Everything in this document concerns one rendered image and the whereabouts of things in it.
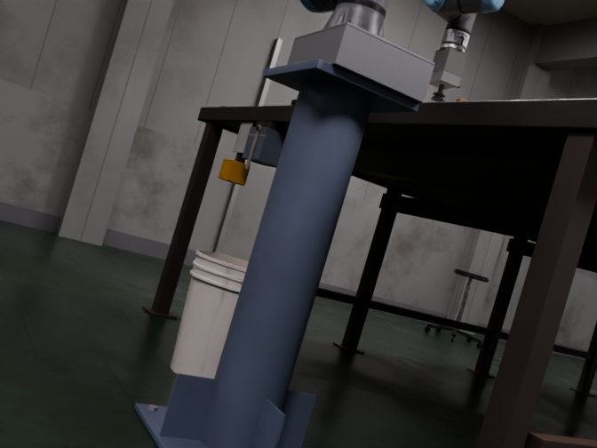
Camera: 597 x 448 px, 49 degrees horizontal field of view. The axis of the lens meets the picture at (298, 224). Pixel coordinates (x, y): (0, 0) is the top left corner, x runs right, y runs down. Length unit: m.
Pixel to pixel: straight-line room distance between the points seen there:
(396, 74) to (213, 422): 0.85
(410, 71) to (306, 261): 0.47
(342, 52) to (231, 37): 3.87
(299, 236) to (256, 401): 0.37
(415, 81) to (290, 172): 0.34
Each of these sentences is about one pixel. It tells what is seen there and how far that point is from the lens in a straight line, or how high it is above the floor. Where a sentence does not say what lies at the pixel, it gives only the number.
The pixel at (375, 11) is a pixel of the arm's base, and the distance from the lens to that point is 1.55.
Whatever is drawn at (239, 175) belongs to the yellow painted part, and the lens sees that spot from 2.49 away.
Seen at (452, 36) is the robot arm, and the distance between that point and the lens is 2.07.
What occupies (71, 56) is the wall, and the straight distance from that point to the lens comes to 4.91.
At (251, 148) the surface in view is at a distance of 2.34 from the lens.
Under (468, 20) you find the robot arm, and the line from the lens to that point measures 2.09.
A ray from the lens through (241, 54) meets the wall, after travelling 5.24.
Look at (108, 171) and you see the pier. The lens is 4.80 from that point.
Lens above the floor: 0.53
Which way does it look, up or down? level
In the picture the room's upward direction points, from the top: 16 degrees clockwise
